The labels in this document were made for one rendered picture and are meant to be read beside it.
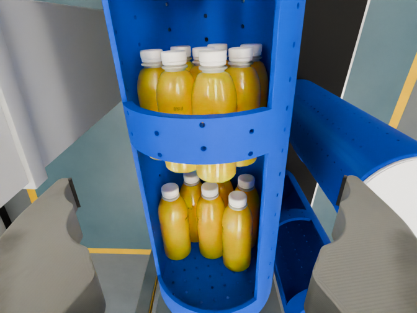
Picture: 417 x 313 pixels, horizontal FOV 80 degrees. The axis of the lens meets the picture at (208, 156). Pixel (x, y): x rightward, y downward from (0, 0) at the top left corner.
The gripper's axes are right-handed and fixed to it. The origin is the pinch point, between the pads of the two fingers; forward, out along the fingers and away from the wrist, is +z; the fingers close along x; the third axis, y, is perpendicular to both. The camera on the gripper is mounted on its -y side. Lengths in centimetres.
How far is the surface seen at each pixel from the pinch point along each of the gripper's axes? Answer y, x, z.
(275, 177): 15.0, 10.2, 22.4
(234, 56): -2.2, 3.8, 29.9
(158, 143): 7.5, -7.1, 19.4
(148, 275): 104, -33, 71
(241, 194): 25.4, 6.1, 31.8
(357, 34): -1, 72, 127
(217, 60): -2.3, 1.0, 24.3
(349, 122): 21, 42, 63
